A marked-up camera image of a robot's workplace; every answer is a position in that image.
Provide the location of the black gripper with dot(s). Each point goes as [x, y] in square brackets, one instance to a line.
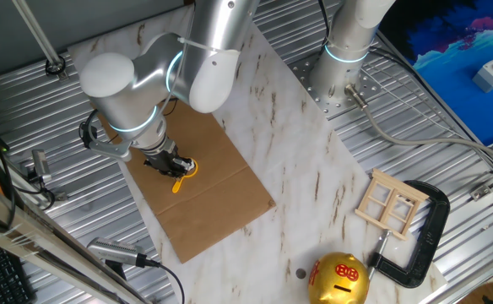
[162, 160]

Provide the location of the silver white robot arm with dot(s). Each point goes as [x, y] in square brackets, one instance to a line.
[212, 25]

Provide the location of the brown cardboard sheet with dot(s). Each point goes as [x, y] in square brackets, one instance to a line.
[212, 202]

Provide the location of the white marble slab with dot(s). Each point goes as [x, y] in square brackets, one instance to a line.
[297, 169]

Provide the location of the thin metal pole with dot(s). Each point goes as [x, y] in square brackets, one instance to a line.
[39, 38]

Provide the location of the golden piggy bank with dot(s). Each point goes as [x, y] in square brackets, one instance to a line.
[335, 283]

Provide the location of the black C-clamp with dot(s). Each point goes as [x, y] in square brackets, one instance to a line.
[434, 228]

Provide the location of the blue picture mat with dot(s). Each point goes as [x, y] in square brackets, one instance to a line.
[449, 63]

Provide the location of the grey button box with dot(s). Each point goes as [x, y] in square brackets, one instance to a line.
[489, 78]

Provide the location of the wrist camera with grey bracket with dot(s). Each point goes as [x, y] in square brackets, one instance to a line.
[111, 148]

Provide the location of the ribbed silver camera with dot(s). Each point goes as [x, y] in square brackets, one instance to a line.
[115, 251]

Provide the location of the metal corner bracket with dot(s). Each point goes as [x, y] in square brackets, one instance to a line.
[61, 197]

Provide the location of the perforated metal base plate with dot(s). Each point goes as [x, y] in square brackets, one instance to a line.
[310, 88]

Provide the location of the aluminium frame beam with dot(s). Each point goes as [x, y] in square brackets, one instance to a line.
[39, 240]

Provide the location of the wooden window frame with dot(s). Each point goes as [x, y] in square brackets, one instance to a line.
[392, 186]

